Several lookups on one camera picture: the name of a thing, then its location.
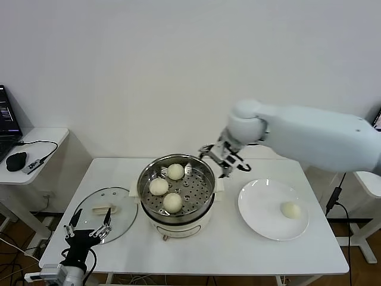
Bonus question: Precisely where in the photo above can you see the white side desk with mouse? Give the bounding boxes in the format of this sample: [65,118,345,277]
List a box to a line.
[0,128,71,239]

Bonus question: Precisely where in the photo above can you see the white cable bundle under table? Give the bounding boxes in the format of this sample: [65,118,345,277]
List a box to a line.
[118,275,157,286]

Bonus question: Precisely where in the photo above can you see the white round plate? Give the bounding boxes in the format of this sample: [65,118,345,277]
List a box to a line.
[237,178,310,241]

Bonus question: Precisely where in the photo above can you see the black cable with adapter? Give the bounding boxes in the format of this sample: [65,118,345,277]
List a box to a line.
[324,172,352,286]

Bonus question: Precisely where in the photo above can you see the grey usb hub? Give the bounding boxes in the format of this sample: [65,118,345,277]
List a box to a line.
[22,159,43,176]

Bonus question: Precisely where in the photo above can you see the black computer mouse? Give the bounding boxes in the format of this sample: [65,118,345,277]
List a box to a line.
[5,151,28,172]

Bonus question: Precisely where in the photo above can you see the white floor cable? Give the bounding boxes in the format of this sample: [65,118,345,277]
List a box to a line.
[0,240,41,263]

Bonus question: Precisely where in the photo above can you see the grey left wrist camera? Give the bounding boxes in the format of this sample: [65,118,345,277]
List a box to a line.
[24,263,68,282]

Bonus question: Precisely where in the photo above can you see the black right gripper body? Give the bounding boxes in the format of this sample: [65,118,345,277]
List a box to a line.
[211,138,248,171]

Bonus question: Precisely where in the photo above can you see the white steamed baozi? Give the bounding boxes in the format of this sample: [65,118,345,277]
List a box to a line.
[280,201,302,220]
[149,178,169,196]
[167,163,185,181]
[163,192,183,213]

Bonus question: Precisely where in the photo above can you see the stainless steel steamer basket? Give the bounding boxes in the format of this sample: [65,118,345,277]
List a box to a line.
[137,153,216,226]

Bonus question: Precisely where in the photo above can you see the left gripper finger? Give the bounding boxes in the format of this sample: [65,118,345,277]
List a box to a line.
[64,208,83,238]
[90,207,113,239]

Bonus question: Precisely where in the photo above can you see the white side desk with label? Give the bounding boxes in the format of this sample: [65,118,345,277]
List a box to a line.
[352,171,381,265]

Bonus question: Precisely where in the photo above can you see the black usb hub cable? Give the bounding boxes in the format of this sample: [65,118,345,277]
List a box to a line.
[14,140,60,163]

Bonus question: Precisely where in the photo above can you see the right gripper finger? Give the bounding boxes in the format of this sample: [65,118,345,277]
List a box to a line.
[198,144,215,160]
[218,164,234,179]

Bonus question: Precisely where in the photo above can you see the white electric cooker base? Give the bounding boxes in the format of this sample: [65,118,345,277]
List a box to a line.
[129,175,226,241]

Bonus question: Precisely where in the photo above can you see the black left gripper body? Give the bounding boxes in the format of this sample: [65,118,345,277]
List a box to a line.
[60,228,101,268]

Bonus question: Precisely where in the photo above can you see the black laptop with dark screen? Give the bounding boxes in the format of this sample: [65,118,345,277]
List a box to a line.
[0,85,24,163]

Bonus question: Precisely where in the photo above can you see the round glass pot lid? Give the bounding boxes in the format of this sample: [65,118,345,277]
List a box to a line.
[71,186,139,245]

